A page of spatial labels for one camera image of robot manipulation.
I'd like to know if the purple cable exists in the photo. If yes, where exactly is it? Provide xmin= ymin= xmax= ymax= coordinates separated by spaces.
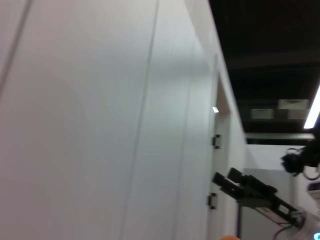
xmin=271 ymin=224 xmax=294 ymax=240

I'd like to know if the white door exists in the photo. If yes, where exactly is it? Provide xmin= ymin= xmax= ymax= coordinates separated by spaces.
xmin=206 ymin=113 xmax=231 ymax=240

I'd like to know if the black device with cables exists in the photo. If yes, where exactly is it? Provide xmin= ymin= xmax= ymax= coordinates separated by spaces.
xmin=280 ymin=139 xmax=320 ymax=181

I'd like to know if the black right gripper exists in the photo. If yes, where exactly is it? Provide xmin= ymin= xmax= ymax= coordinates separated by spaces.
xmin=211 ymin=167 xmax=306 ymax=228

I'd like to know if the long ceiling light tube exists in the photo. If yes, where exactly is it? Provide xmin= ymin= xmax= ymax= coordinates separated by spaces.
xmin=303 ymin=81 xmax=320 ymax=130

